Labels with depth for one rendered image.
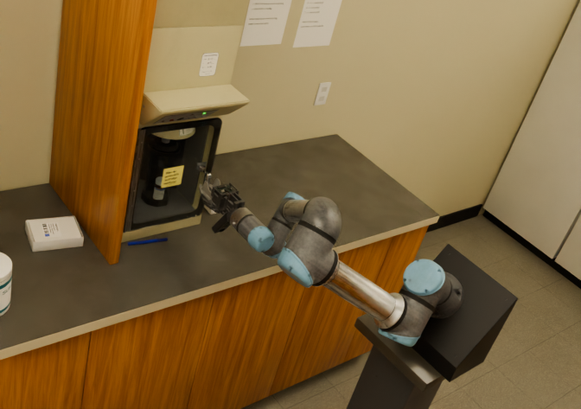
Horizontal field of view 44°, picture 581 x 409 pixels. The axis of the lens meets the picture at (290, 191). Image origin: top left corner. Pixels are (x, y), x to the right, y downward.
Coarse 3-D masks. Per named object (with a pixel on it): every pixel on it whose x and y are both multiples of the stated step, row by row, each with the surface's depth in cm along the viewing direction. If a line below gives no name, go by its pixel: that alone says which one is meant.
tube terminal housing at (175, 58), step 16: (160, 32) 203; (176, 32) 206; (192, 32) 210; (208, 32) 214; (224, 32) 217; (240, 32) 221; (160, 48) 206; (176, 48) 210; (192, 48) 213; (208, 48) 217; (224, 48) 221; (160, 64) 209; (176, 64) 213; (192, 64) 217; (224, 64) 224; (160, 80) 213; (176, 80) 216; (192, 80) 220; (208, 80) 224; (224, 80) 228; (176, 224) 253; (192, 224) 258; (128, 240) 242
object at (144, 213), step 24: (216, 120) 234; (144, 144) 221; (168, 144) 227; (192, 144) 234; (216, 144) 241; (144, 168) 227; (168, 168) 233; (192, 168) 240; (144, 192) 233; (168, 192) 239; (192, 192) 247; (144, 216) 239; (168, 216) 246; (192, 216) 254
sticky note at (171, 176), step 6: (174, 168) 235; (180, 168) 236; (168, 174) 235; (174, 174) 236; (180, 174) 238; (168, 180) 236; (174, 180) 238; (180, 180) 240; (162, 186) 236; (168, 186) 238
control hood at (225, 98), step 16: (144, 96) 210; (160, 96) 211; (176, 96) 214; (192, 96) 217; (208, 96) 219; (224, 96) 222; (240, 96) 225; (144, 112) 212; (160, 112) 205; (176, 112) 209; (224, 112) 229
